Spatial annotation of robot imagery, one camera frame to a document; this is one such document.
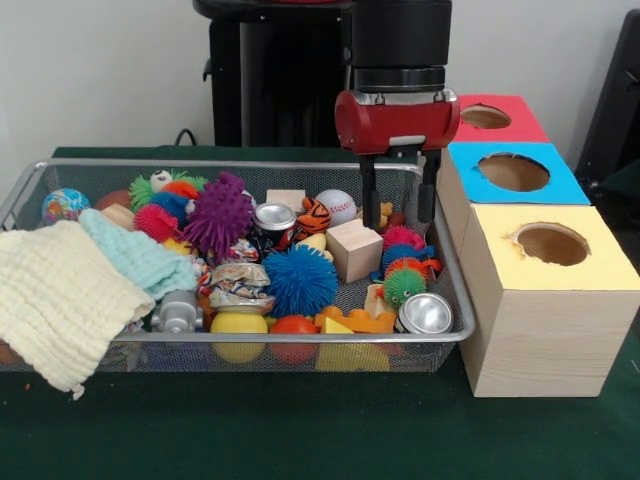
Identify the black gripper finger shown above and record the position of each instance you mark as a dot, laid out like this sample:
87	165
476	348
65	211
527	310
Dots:
428	185
369	195

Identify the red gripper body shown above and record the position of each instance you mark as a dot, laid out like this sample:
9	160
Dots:
395	122

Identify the bag of coloured spiky balls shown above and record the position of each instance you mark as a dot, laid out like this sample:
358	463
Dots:
405	268

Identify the mint green cloth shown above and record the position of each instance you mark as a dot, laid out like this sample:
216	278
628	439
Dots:
145	262

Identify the cream knitted cloth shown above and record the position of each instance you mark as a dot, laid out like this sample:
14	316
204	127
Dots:
60	300

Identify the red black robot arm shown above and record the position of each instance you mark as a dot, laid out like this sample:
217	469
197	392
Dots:
400	40

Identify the clear mesh bin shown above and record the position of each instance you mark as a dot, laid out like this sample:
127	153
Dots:
448	312

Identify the wooden box with three holes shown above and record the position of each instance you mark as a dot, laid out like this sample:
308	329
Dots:
545	320

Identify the white baseball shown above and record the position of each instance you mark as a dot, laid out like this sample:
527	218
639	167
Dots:
336	207

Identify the plain wooden cube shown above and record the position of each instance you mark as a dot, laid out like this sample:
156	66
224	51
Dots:
355	250

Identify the red black can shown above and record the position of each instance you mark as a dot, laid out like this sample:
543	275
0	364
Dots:
273	222

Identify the blue spiky ball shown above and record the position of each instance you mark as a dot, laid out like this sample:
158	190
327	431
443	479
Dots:
300	282

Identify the red silver soda can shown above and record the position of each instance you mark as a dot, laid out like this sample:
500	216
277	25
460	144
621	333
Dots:
425	313

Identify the purple spiky ball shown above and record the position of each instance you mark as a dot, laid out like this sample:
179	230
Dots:
218	215

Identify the red orange ball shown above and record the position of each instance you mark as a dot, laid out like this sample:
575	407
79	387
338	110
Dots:
293	328

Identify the crushed printed can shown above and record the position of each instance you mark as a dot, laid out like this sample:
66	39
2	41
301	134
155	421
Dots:
238	287

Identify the yellow ball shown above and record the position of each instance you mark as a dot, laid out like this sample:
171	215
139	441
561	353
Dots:
238	325

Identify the small globe ball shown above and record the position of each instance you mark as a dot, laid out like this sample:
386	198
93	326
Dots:
65	205

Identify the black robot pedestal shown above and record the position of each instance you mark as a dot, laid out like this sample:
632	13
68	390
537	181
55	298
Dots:
280	75

